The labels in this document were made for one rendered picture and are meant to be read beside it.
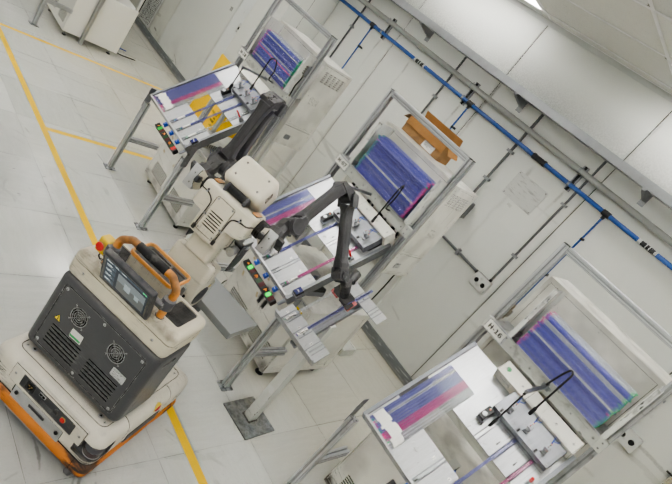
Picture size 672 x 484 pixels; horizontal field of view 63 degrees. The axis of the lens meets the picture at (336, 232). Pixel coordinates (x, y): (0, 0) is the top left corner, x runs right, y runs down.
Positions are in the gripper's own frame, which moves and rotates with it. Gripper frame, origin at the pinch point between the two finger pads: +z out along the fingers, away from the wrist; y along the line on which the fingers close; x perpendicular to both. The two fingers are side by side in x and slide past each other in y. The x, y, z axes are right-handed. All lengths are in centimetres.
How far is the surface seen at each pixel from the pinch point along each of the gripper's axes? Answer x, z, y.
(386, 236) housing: -51, 6, 25
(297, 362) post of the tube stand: 28.4, 34.3, -2.3
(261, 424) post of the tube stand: 56, 77, -8
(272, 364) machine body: 30, 82, 23
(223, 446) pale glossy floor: 81, 56, -13
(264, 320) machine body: 21, 71, 47
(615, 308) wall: -187, 69, -77
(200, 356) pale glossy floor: 66, 70, 46
